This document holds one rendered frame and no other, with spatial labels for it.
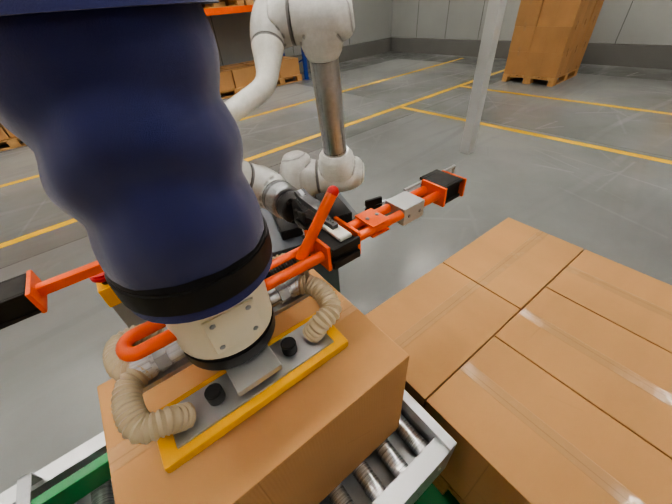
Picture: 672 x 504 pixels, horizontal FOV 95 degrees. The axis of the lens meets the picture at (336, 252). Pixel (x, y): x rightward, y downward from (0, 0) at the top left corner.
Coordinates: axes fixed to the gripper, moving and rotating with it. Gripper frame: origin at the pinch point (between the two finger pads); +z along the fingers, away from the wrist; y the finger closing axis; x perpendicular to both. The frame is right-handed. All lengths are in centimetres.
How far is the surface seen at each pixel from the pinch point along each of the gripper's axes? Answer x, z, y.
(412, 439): -5, 23, 66
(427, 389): -21, 16, 66
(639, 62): -956, -184, 107
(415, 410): -10, 20, 59
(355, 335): 1.4, 6.5, 25.3
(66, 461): 79, -35, 61
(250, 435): 31.9, 11.0, 25.4
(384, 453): 4, 21, 66
